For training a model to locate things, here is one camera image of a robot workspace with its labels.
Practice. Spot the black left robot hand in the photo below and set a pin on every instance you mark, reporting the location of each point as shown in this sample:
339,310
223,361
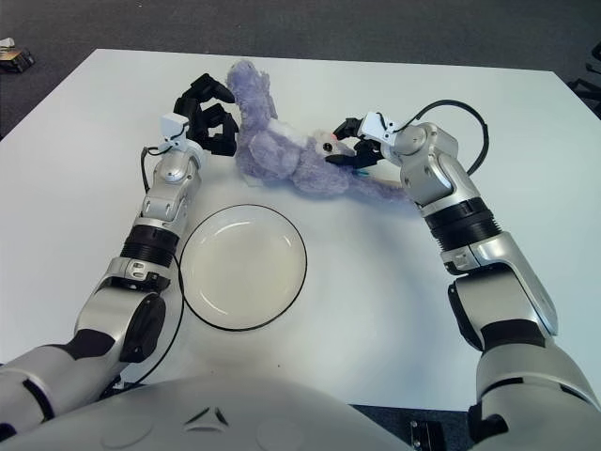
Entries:
211,131

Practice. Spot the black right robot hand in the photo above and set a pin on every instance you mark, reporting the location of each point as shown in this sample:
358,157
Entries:
364,152

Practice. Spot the purple plush bunny doll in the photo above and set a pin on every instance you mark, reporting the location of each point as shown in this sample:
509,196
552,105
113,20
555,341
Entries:
272,150

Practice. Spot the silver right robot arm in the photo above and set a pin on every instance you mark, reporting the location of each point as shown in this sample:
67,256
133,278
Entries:
493,263

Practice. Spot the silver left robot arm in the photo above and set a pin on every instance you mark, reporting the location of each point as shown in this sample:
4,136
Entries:
127,291

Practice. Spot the white plate with black rim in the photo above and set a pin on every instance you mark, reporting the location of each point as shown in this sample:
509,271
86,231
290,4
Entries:
244,268

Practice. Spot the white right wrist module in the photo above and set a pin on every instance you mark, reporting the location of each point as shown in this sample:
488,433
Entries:
378,127

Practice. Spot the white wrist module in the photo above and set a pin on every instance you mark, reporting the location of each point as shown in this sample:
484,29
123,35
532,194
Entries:
174,126
378,127

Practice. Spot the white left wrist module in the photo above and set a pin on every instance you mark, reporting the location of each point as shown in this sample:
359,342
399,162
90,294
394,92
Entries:
174,126

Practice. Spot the black cardboard box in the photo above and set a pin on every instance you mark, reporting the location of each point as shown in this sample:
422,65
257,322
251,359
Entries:
16,58

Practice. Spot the white crumpled paper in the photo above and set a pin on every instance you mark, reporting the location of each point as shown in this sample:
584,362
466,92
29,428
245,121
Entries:
4,42

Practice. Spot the black office chair base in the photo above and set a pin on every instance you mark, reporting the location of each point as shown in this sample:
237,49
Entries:
587,84

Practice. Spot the silver robot torso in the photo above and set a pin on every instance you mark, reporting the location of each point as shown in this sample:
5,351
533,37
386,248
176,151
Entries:
211,413

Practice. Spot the metal table leg bracket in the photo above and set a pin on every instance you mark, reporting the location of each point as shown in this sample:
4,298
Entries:
425,434
119,384

